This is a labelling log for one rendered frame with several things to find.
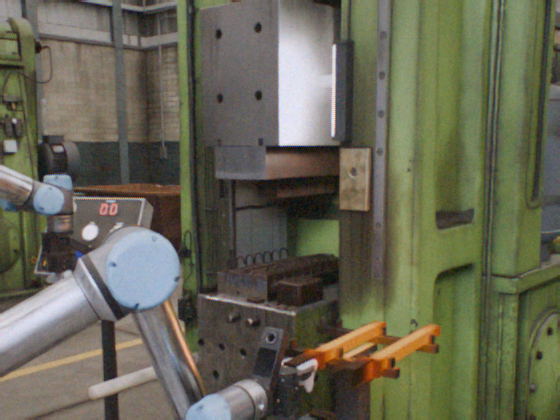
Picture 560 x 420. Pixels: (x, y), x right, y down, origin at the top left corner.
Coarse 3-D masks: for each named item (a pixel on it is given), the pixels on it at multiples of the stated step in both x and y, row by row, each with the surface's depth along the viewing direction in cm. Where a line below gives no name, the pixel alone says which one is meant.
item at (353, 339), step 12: (372, 324) 168; (384, 324) 169; (348, 336) 157; (360, 336) 159; (372, 336) 164; (324, 348) 148; (336, 348) 149; (348, 348) 154; (288, 360) 139; (300, 360) 139; (324, 360) 144
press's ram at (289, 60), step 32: (256, 0) 191; (288, 0) 189; (224, 32) 200; (256, 32) 193; (288, 32) 190; (320, 32) 201; (224, 64) 201; (256, 64) 194; (288, 64) 192; (320, 64) 203; (224, 96) 203; (256, 96) 196; (288, 96) 193; (320, 96) 204; (224, 128) 205; (256, 128) 197; (288, 128) 194; (320, 128) 206
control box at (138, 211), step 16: (80, 208) 233; (96, 208) 231; (128, 208) 228; (144, 208) 228; (80, 224) 231; (96, 224) 229; (112, 224) 227; (128, 224) 226; (144, 224) 229; (80, 240) 228; (96, 240) 227
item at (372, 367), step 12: (432, 324) 167; (408, 336) 157; (420, 336) 157; (396, 348) 148; (408, 348) 151; (360, 360) 136; (372, 360) 137; (384, 360) 141; (396, 360) 146; (348, 372) 132; (360, 372) 134; (372, 372) 138; (348, 384) 132; (360, 384) 134
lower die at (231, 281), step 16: (304, 256) 231; (224, 272) 214; (240, 272) 208; (256, 272) 205; (272, 272) 206; (288, 272) 209; (304, 272) 215; (224, 288) 213; (240, 288) 208; (256, 288) 204
